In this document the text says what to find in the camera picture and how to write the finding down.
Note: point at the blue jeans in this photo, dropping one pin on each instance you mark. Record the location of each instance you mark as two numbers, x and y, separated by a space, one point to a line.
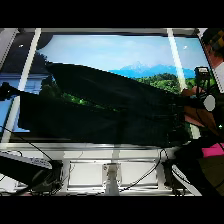
100 111

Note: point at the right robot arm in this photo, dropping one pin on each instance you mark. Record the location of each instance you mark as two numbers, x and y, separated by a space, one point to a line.
209 102

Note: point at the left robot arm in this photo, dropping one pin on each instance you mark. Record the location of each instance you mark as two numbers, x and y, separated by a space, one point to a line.
23 168

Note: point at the heap of clothes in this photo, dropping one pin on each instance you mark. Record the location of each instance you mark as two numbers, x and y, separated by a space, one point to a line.
215 38

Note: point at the pink garment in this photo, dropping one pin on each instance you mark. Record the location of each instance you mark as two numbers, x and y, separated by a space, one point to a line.
213 150

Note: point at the silver frame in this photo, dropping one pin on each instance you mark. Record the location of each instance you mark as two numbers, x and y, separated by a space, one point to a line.
90 173

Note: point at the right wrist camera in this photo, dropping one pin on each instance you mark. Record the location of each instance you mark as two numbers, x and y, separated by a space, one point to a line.
202 72

